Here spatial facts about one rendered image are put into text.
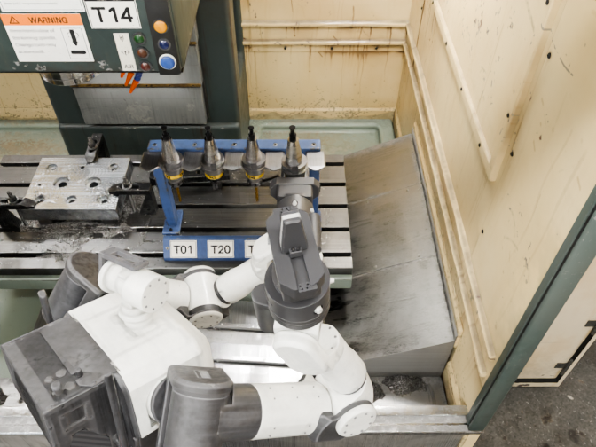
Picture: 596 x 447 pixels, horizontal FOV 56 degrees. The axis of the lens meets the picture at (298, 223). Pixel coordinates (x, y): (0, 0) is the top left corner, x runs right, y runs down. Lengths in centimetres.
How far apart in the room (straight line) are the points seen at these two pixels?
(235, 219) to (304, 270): 114
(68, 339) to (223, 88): 126
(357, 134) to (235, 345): 126
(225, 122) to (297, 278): 157
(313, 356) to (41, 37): 84
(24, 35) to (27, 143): 154
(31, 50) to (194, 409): 80
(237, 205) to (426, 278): 64
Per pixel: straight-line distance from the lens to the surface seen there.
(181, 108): 213
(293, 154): 134
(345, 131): 260
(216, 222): 180
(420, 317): 171
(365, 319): 176
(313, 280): 66
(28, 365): 105
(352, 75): 250
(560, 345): 230
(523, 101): 121
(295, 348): 81
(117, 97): 216
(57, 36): 128
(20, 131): 288
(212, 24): 197
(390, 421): 157
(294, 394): 100
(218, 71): 206
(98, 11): 122
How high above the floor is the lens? 223
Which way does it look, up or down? 49 degrees down
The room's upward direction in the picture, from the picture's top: straight up
